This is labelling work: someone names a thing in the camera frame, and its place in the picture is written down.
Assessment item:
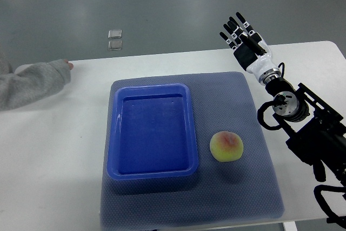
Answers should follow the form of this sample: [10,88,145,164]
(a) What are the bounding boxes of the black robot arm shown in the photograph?
[257,68,345,228]

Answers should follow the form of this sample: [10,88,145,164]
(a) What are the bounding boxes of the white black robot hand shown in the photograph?
[219,12,283,85]

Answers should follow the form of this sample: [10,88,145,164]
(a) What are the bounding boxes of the upper metal floor plate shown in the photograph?
[108,29,122,39]

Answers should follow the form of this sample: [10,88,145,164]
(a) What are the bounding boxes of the blue-grey textured mat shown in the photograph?
[100,72,284,230]

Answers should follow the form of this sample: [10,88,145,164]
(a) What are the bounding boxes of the grey sleeved forearm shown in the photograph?
[1,54,71,111]

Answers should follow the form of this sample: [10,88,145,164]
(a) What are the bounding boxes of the person's fingertips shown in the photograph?
[64,60,74,70]

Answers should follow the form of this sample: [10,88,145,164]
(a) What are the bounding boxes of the yellow red peach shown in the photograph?
[209,131,244,162]

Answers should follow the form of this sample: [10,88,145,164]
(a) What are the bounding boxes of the blue plastic tray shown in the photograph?
[107,83,199,181]

